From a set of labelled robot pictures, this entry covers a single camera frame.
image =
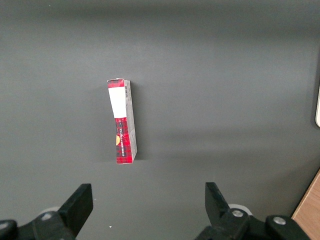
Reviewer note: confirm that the wooden two-drawer cabinet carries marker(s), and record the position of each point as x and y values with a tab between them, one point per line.
308	215

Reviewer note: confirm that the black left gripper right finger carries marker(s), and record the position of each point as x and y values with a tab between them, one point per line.
225	225

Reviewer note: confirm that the red and grey carton box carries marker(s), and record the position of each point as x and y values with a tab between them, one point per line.
123	140

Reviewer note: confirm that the cream rectangular tray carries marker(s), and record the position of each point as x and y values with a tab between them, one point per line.
318	105

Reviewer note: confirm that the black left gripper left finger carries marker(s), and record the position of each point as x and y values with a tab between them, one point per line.
72	215

